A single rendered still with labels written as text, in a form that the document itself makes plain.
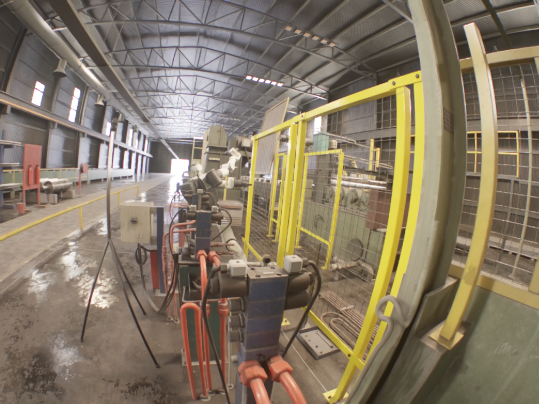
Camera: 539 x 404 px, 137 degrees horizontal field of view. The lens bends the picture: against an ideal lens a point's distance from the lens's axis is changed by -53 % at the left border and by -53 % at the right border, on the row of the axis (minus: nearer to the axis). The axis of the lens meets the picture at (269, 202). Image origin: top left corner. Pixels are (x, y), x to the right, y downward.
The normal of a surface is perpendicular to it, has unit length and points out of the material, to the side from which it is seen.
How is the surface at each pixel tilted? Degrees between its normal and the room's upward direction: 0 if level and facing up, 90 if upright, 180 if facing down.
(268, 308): 90
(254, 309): 90
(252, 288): 90
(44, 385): 0
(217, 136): 90
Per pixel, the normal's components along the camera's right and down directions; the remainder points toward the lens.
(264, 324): 0.35, 0.14
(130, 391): 0.10, -0.99
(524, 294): -0.93, -0.05
